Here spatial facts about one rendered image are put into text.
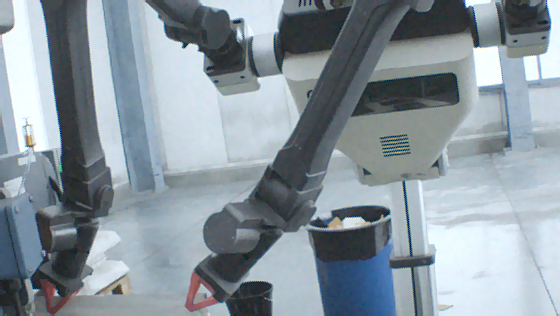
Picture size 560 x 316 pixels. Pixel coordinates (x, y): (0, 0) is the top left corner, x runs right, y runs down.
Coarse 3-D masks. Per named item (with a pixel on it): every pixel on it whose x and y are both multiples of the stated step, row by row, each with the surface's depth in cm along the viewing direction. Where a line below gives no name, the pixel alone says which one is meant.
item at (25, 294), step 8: (0, 192) 78; (8, 192) 79; (24, 280) 79; (0, 288) 77; (24, 288) 80; (0, 296) 81; (8, 296) 81; (24, 296) 80; (32, 296) 81; (0, 304) 81; (8, 304) 81; (24, 304) 80
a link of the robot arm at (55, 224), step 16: (96, 192) 100; (112, 192) 101; (48, 208) 97; (64, 208) 98; (80, 208) 101; (96, 208) 100; (48, 224) 94; (64, 224) 97; (48, 240) 94; (64, 240) 96
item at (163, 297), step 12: (36, 300) 108; (72, 300) 106; (84, 300) 106; (96, 300) 105; (108, 300) 104; (120, 300) 104; (132, 300) 103; (144, 300) 103; (156, 300) 102; (168, 300) 101; (180, 300) 101; (36, 312) 109; (60, 312) 107; (72, 312) 107; (84, 312) 106; (96, 312) 105; (108, 312) 105; (120, 312) 104; (132, 312) 103; (144, 312) 103; (156, 312) 102; (168, 312) 102; (180, 312) 101; (192, 312) 101; (204, 312) 100
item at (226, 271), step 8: (208, 256) 97; (216, 256) 96; (224, 256) 95; (232, 256) 94; (240, 256) 94; (248, 256) 94; (200, 264) 94; (208, 264) 95; (216, 264) 95; (224, 264) 95; (232, 264) 94; (240, 264) 94; (248, 264) 95; (200, 272) 93; (208, 272) 94; (216, 272) 95; (224, 272) 95; (232, 272) 95; (240, 272) 95; (248, 272) 102; (216, 280) 93; (224, 280) 95; (232, 280) 96; (240, 280) 98; (224, 288) 93; (232, 288) 95; (224, 296) 93
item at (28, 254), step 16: (0, 208) 69; (16, 208) 69; (32, 208) 78; (0, 224) 69; (16, 224) 69; (32, 224) 76; (0, 240) 69; (16, 240) 69; (32, 240) 75; (0, 256) 69; (16, 256) 69; (32, 256) 73; (0, 272) 69; (16, 272) 70; (32, 272) 71; (16, 288) 74
